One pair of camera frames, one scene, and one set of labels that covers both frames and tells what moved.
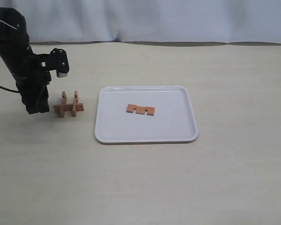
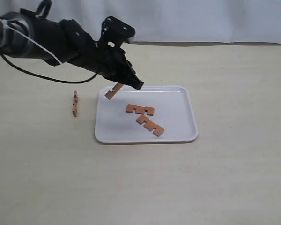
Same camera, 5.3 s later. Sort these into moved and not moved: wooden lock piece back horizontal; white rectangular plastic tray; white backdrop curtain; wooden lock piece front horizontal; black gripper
Moved: wooden lock piece front horizontal; black gripper
Not moved: white backdrop curtain; white rectangular plastic tray; wooden lock piece back horizontal
